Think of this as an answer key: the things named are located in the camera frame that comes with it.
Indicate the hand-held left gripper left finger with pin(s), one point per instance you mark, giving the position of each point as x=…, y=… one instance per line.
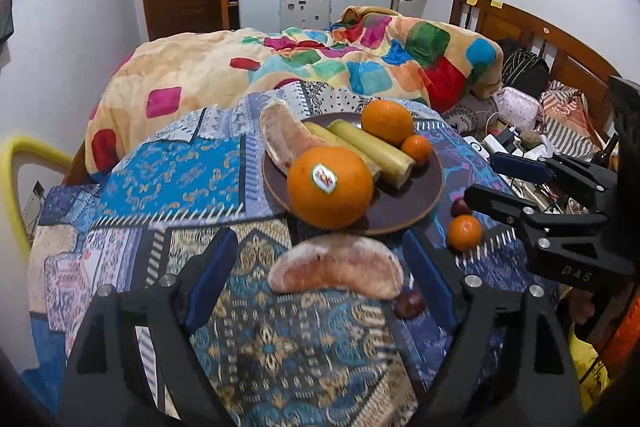
x=210, y=282

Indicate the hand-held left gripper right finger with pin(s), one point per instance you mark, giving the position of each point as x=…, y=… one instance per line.
x=430, y=282

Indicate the dark glass bottle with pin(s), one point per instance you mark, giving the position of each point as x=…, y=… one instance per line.
x=607, y=152

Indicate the grey patterned cloth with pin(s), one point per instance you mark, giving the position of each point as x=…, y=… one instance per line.
x=470, y=114

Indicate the wooden headboard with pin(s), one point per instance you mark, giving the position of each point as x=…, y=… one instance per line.
x=525, y=32

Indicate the white boxy appliance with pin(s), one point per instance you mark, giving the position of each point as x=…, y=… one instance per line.
x=305, y=12

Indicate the yellow sugarcane piece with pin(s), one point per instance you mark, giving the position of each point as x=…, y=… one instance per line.
x=375, y=152
x=320, y=133

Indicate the small mandarin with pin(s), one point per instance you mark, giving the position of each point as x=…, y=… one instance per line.
x=416, y=149
x=465, y=233

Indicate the white power strip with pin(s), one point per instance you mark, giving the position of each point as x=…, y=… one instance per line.
x=475, y=146

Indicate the dark brown round plate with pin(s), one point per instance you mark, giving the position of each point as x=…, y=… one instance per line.
x=400, y=202

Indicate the colourful patchwork blanket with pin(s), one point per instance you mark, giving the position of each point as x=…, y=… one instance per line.
x=200, y=67

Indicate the pink bag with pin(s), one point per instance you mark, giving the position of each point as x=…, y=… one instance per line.
x=517, y=107

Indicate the brown round object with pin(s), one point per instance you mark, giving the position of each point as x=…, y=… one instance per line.
x=532, y=139

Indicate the orange cloth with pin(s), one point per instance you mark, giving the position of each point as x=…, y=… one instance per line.
x=625, y=337

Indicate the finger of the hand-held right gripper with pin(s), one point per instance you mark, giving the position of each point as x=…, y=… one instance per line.
x=525, y=214
x=520, y=164

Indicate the person's right hand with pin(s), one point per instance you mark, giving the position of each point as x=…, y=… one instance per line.
x=581, y=307

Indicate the dark red jujube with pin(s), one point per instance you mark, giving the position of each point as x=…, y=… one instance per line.
x=459, y=208
x=410, y=305

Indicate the yellow printed cloth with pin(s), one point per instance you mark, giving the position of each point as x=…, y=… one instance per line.
x=587, y=367

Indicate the black backpack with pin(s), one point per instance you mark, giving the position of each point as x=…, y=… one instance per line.
x=525, y=72

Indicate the small black wall monitor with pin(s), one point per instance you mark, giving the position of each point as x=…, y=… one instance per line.
x=6, y=17

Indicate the large orange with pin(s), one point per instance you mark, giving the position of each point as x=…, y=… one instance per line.
x=387, y=122

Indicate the blue patterned bedsheet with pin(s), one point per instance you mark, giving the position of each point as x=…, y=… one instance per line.
x=175, y=167

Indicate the orange with sticker label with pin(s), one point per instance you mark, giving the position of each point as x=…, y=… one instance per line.
x=310, y=197

